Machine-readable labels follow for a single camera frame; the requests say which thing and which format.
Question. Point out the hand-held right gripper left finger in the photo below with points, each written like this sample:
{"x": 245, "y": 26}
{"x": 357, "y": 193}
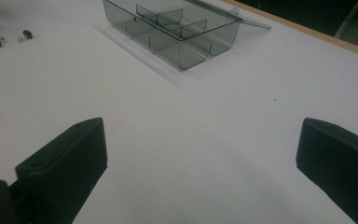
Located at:
{"x": 65, "y": 168}

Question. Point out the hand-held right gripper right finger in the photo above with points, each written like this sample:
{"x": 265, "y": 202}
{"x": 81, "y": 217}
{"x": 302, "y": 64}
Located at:
{"x": 338, "y": 161}

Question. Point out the clear grey compartment box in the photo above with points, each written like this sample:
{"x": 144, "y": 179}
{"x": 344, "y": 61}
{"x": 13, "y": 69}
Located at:
{"x": 180, "y": 34}

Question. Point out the grey metal stand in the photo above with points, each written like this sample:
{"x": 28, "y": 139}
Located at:
{"x": 352, "y": 21}

